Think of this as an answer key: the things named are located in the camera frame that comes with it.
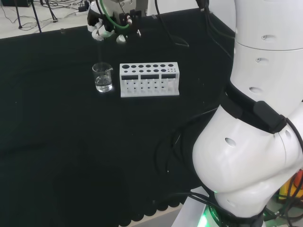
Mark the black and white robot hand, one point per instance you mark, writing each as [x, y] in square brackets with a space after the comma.
[99, 26]

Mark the clear glass rod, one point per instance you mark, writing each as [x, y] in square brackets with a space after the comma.
[101, 54]

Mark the clear glass beaker with water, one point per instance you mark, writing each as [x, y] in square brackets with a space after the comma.
[103, 85]

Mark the white test tube rack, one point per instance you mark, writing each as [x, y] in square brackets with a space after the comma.
[151, 95]

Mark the black plug adapter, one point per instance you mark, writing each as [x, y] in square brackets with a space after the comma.
[82, 9]

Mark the black tripod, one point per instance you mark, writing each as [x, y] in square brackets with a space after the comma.
[36, 16]

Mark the black box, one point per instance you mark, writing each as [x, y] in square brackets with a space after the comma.
[24, 2]

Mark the black bench cloth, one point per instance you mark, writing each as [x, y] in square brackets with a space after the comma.
[59, 118]

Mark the pale white board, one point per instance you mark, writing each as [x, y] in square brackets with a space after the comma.
[189, 212]

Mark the yellow stop button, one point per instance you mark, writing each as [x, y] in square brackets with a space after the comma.
[284, 192]

